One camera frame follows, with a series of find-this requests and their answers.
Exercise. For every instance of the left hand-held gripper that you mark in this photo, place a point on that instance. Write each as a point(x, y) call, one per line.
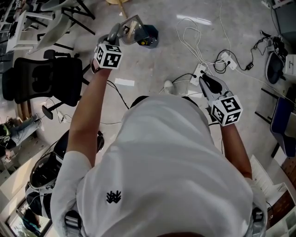
point(108, 58)

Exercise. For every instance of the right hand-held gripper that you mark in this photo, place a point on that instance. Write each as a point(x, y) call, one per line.
point(227, 111)

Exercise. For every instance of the transparent grey dustpan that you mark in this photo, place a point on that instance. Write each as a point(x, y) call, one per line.
point(133, 30)

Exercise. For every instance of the dark teal trash can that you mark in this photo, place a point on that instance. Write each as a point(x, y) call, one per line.
point(151, 37)

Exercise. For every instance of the person's right forearm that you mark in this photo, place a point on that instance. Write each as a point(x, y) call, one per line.
point(236, 150)

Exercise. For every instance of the person's left forearm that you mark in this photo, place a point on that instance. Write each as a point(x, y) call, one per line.
point(86, 111)

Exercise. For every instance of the long white power strip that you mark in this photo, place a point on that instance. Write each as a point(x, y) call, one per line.
point(198, 73)

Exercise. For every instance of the white paper sheet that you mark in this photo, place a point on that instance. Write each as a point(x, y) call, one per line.
point(125, 82)

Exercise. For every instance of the short white power strip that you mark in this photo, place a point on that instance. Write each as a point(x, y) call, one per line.
point(229, 60)

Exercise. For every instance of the person's white shoe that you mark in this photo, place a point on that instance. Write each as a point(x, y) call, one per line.
point(168, 86)

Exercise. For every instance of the black power adapter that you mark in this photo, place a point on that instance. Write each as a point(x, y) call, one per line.
point(249, 66)

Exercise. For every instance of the black metal table legs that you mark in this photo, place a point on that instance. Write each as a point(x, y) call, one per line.
point(78, 16)

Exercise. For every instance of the wooden stool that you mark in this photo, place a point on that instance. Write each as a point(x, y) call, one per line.
point(119, 5)

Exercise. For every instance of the black mesh office chair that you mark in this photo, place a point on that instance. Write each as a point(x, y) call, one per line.
point(46, 78)

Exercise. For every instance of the dark blue grey backpack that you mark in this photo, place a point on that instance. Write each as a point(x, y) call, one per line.
point(275, 64)

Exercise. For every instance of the blue padded chair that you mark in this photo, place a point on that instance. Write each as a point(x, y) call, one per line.
point(281, 125)

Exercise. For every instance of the white cardboard box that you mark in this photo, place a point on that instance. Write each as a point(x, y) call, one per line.
point(291, 64)

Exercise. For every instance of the person's white t-shirt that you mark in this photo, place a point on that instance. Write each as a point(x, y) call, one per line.
point(159, 166)

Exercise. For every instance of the white slatted rack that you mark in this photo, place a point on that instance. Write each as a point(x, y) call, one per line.
point(261, 176)

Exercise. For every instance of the black helmet device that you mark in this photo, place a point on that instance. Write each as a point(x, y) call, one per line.
point(49, 164)

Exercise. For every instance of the white frame table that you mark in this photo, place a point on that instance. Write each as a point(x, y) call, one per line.
point(25, 25)

